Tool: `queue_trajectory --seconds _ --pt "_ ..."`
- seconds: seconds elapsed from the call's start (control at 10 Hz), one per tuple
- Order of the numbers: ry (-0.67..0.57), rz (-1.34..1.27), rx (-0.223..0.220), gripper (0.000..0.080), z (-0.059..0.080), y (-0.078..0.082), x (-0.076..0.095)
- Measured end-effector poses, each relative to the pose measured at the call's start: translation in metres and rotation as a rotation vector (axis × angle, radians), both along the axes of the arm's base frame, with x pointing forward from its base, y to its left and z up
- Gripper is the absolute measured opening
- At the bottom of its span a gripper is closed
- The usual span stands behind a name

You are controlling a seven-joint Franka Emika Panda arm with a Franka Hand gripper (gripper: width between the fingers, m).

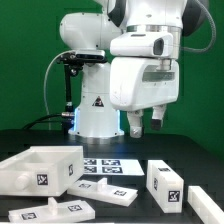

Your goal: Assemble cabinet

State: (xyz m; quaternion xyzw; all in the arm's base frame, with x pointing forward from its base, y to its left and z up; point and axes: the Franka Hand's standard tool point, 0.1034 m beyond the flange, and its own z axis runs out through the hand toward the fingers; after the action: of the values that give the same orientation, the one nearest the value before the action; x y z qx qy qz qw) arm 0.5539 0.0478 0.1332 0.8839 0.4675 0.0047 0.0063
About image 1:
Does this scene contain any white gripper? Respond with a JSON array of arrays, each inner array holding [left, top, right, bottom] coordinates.
[[110, 57, 179, 138]]

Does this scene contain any white cabinet door panel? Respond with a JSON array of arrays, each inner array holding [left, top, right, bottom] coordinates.
[[67, 178, 138, 207]]

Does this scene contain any white cabinet box body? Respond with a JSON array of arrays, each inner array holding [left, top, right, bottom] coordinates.
[[0, 146, 84, 196]]

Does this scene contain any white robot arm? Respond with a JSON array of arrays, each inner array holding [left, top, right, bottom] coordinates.
[[60, 0, 211, 142]]

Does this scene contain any white cabinet block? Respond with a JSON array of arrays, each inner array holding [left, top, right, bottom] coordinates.
[[146, 160, 184, 213]]

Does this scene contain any white marker sheet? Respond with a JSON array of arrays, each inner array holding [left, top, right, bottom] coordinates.
[[84, 158, 144, 176]]

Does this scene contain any white bar piece right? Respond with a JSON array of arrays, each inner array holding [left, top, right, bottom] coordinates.
[[187, 186, 224, 224]]

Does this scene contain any white door panel front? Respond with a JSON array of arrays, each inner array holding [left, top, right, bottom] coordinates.
[[8, 197, 95, 224]]

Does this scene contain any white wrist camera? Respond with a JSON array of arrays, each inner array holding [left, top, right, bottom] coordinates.
[[110, 32, 174, 57]]

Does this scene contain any black camera on stand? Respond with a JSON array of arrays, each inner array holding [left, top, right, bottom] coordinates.
[[56, 50, 107, 134]]

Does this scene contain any grey corrugated cable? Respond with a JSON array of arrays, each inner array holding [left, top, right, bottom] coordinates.
[[181, 0, 217, 54]]

